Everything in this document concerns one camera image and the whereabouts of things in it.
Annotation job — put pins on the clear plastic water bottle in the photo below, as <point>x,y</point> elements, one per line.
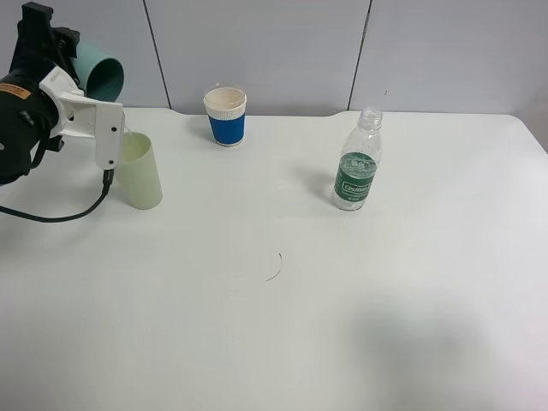
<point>358,163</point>

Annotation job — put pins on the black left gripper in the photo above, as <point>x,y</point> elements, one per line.
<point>39,46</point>

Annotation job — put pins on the pale green plastic cup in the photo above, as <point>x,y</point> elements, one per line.
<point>137,172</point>

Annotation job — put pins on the teal plastic cup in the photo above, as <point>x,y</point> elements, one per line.
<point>101,76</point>

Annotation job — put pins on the blue sleeved paper cup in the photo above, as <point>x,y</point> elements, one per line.
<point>226,110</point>

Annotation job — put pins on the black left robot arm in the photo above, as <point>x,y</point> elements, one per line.
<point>27,114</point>

